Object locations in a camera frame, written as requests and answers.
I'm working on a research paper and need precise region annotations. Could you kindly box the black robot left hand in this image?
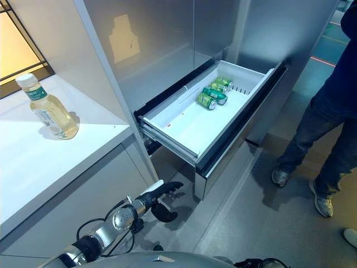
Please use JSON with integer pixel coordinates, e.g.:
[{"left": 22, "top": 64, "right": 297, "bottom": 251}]
[{"left": 138, "top": 181, "right": 185, "bottom": 223}]

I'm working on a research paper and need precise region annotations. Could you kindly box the white fridge drawer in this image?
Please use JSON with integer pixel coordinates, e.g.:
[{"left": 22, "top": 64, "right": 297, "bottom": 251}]
[{"left": 133, "top": 59, "right": 290, "bottom": 201}]

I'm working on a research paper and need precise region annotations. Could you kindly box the silver fridge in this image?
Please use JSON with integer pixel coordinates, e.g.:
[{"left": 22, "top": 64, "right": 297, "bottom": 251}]
[{"left": 73, "top": 0, "right": 341, "bottom": 184}]

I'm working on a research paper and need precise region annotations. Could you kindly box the grey robot torso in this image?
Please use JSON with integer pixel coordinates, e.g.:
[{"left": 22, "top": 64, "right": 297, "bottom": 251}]
[{"left": 90, "top": 250, "right": 248, "bottom": 268}]

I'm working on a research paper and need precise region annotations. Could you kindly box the light green drink can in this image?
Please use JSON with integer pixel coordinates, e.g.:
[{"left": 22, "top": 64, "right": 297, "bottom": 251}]
[
  {"left": 209, "top": 82, "right": 228, "bottom": 94},
  {"left": 196, "top": 92, "right": 218, "bottom": 111},
  {"left": 215, "top": 77, "right": 233, "bottom": 88}
]

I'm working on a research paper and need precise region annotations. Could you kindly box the white counter cabinet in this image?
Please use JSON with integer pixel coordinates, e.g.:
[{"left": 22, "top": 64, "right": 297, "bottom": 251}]
[{"left": 0, "top": 74, "right": 160, "bottom": 262}]

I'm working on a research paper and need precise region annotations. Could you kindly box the dark green drink can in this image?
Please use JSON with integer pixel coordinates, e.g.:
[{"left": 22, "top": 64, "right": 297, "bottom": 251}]
[{"left": 201, "top": 86, "right": 228, "bottom": 107}]

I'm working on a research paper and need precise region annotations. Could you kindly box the grey sneaker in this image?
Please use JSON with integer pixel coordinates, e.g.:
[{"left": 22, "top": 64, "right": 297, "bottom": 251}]
[
  {"left": 271, "top": 167, "right": 292, "bottom": 188},
  {"left": 308, "top": 180, "right": 335, "bottom": 218}
]

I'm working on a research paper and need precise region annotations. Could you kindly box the yellow tea plastic bottle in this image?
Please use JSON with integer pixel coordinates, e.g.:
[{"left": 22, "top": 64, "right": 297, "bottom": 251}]
[{"left": 15, "top": 73, "right": 80, "bottom": 141}]

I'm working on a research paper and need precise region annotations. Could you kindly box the person in blue jeans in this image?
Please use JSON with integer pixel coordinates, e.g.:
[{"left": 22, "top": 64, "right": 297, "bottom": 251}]
[{"left": 276, "top": 0, "right": 357, "bottom": 198}]

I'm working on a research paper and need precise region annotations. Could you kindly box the white shoe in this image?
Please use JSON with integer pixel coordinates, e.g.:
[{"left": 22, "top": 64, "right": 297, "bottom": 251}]
[{"left": 343, "top": 227, "right": 357, "bottom": 248}]

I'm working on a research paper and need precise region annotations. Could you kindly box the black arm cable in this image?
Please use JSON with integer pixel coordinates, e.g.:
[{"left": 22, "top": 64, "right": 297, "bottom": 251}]
[{"left": 76, "top": 199, "right": 146, "bottom": 258}]

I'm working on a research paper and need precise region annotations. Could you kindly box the black window frame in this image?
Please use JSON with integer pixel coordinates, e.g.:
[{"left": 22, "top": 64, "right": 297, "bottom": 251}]
[{"left": 0, "top": 0, "right": 56, "bottom": 99}]

